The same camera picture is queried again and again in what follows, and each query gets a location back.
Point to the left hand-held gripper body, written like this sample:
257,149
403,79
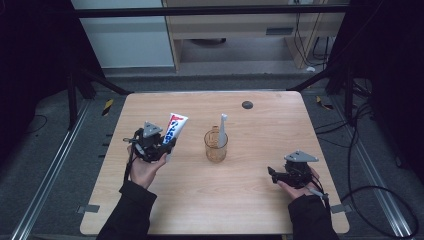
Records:
150,143

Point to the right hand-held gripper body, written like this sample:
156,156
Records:
298,170

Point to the white red blue toothpaste tube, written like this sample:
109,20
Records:
176,128

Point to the amber glass cup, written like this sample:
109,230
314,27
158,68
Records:
216,148

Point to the white electric toothbrush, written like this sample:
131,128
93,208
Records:
222,131

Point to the person's right hand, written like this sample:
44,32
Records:
296,191

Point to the person's left hand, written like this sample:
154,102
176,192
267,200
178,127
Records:
143,171

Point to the yellow black striped tape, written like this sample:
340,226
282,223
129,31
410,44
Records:
323,103
107,107

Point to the round dark table grommet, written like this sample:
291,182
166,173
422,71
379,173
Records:
247,105

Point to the black metal stand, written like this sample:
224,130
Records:
83,83
340,80

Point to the small white floor object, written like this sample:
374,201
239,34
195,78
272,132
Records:
310,69

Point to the white cabinet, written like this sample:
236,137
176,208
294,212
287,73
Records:
126,40

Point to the light wooden desk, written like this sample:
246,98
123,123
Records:
233,28

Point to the grey metal table bracket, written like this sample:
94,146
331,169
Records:
88,209
340,209

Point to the aluminium floor rail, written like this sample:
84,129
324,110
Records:
373,173
50,173

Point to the black horizontal frame bar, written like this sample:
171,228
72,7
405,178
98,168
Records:
200,11

